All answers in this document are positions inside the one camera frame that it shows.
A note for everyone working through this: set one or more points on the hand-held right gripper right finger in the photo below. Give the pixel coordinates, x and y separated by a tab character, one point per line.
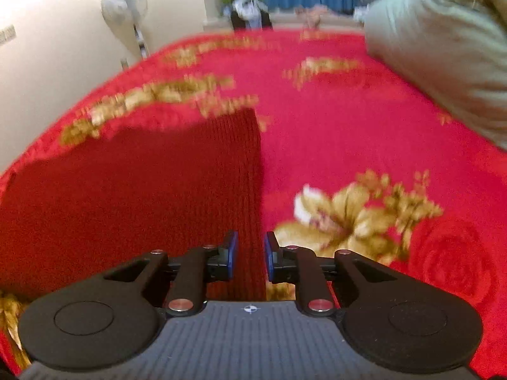
270	257

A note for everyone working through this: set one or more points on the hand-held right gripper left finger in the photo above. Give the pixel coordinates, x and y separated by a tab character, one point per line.
231	255

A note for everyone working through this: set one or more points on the dark red knit sweater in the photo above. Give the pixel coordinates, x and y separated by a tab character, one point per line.
138	190

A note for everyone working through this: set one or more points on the pile of clothes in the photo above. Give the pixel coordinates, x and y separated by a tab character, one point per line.
249	10

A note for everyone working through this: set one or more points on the red floral blanket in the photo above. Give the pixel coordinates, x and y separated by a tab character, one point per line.
336	134

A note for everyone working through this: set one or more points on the white standing fan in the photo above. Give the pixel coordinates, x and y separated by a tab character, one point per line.
124	6

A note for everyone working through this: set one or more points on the pale green pillow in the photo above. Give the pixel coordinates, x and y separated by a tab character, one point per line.
447	39

